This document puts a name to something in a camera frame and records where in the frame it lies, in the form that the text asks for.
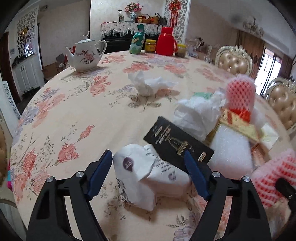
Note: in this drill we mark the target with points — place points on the black handbag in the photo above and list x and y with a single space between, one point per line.
161 19

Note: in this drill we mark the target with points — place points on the white paper bag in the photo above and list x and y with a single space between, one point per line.
142 176

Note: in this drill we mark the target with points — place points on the chandelier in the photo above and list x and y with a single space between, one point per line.
253 28

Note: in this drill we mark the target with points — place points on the dark contents jar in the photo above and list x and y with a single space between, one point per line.
181 51

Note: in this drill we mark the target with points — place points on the white plastic bag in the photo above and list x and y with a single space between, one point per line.
198 116

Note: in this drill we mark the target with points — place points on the floral tablecloth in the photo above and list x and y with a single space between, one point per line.
75 117

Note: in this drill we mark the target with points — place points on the white floral teapot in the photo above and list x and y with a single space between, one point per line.
87 54

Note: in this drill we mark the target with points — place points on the white foam block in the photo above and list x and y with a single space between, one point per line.
232 153

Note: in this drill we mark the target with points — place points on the beige tufted chair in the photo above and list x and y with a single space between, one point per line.
280 96
234 59

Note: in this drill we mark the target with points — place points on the far beige tufted chair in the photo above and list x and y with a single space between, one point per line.
234 59

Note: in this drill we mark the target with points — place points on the pink foam fruit net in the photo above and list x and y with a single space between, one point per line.
240 93

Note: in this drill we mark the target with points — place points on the near beige tufted chair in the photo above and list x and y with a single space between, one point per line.
280 96

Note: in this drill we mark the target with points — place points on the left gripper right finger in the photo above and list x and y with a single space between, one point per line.
247 217

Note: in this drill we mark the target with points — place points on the red thermos jug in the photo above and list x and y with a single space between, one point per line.
166 43

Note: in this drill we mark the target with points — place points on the flower vase bouquet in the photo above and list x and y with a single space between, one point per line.
132 8

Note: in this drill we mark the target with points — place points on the gold red gift box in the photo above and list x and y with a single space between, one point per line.
236 123

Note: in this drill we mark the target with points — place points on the sideboard with lace cover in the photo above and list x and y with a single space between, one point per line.
119 35

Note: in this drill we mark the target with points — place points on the black product box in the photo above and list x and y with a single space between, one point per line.
171 143

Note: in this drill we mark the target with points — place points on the brown curtain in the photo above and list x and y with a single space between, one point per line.
254 47

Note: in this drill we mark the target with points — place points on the white cabinet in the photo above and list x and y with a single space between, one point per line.
28 74

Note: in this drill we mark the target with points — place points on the red chinese knot ornament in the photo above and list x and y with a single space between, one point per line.
174 8

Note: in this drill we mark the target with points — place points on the crumpled white tissue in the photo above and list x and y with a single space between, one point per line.
148 84

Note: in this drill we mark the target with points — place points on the yellow lid jar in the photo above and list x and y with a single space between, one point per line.
150 46

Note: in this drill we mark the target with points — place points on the green foam net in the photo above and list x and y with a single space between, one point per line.
205 95

